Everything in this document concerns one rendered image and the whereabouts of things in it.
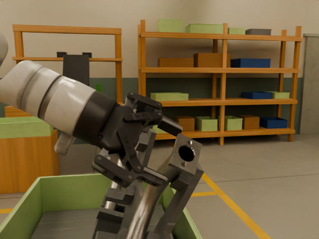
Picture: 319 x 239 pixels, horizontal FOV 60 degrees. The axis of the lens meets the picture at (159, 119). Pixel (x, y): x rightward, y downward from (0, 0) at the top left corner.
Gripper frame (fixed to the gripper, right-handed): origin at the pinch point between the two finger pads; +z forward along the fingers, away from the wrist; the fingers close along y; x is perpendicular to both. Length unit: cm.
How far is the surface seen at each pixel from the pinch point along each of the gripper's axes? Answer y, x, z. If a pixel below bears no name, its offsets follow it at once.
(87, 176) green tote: 13, 53, -10
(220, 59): 397, 255, 104
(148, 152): 9.0, 17.0, -0.4
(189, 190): -2.6, 3.2, 5.5
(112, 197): 0.0, 26.0, -3.0
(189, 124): 299, 343, 108
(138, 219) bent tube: -7.5, 10.3, 0.8
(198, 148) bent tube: 1.2, -2.9, 3.1
